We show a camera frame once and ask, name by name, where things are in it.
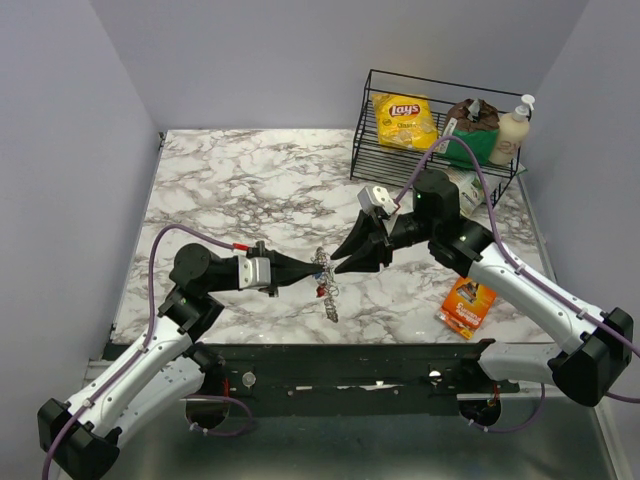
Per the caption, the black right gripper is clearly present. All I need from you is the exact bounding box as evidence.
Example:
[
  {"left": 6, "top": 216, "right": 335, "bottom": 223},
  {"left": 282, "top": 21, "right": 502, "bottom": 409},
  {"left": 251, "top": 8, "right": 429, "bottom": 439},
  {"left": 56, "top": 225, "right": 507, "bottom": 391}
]
[{"left": 330, "top": 208, "right": 436, "bottom": 276}]

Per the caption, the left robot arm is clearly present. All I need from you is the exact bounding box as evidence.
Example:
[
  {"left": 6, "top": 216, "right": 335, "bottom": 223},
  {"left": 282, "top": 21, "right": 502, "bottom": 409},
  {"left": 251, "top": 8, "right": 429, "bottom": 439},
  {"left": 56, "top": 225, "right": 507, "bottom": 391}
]
[{"left": 37, "top": 243, "right": 323, "bottom": 479}]

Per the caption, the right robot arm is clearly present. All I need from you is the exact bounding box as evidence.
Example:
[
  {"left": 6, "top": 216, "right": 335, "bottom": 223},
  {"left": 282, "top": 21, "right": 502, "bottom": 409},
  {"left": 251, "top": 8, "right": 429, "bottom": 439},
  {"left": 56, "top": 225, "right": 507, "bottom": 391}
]
[{"left": 331, "top": 169, "right": 634, "bottom": 407}]

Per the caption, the green white snack bag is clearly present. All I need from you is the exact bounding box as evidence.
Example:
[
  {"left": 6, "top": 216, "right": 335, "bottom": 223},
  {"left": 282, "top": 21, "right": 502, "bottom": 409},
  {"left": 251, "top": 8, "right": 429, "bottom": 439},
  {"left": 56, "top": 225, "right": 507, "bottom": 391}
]
[{"left": 444, "top": 167, "right": 501, "bottom": 217}]

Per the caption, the orange razor blade box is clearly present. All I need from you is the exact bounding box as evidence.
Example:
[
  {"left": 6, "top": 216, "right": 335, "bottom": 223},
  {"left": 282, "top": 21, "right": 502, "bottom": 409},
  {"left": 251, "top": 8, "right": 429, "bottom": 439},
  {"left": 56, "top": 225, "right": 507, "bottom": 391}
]
[{"left": 435, "top": 277, "right": 497, "bottom": 340}]

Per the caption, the yellow Lays chips bag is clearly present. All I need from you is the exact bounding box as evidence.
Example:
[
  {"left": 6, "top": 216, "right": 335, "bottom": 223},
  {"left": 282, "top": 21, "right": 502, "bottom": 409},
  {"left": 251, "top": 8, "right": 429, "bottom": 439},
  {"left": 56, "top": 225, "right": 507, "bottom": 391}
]
[{"left": 371, "top": 93, "right": 439, "bottom": 150}]

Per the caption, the green brown coffee bag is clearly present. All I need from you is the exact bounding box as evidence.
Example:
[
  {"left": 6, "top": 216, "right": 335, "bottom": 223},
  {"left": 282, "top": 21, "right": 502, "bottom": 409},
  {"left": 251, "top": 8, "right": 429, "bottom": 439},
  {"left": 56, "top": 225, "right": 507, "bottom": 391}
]
[{"left": 442, "top": 98, "right": 499, "bottom": 165}]

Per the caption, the cream lotion pump bottle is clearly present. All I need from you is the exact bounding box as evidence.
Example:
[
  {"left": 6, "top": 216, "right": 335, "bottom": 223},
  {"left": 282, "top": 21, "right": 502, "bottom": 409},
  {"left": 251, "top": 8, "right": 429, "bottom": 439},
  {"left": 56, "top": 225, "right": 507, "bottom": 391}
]
[{"left": 489, "top": 94, "right": 535, "bottom": 165}]

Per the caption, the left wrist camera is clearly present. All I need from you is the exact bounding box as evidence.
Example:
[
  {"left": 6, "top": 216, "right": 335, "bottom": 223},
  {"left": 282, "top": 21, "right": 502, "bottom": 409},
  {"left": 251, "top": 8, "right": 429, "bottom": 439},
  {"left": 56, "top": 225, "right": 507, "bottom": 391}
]
[{"left": 237, "top": 256, "right": 272, "bottom": 290}]

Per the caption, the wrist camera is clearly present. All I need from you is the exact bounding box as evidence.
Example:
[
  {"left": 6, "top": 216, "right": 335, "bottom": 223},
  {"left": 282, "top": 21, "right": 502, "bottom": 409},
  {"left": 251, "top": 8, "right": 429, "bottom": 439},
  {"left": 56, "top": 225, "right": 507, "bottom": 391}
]
[
  {"left": 237, "top": 256, "right": 272, "bottom": 290},
  {"left": 357, "top": 186, "right": 399, "bottom": 216}
]

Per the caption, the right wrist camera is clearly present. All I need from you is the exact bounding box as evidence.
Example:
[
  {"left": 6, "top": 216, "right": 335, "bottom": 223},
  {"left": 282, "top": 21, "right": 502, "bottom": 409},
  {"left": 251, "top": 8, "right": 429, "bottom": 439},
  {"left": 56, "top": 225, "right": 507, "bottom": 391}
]
[{"left": 357, "top": 186, "right": 399, "bottom": 216}]

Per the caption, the black wire rack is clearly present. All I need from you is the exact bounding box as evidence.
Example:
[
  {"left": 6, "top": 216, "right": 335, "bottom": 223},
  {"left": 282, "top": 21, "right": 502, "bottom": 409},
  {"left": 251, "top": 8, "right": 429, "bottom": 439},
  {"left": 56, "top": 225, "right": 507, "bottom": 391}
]
[{"left": 349, "top": 68, "right": 524, "bottom": 210}]

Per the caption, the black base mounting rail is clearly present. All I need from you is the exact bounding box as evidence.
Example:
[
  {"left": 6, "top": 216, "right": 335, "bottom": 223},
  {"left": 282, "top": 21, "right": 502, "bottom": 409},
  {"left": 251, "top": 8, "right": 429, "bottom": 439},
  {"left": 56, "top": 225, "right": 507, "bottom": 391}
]
[{"left": 187, "top": 341, "right": 519, "bottom": 417}]

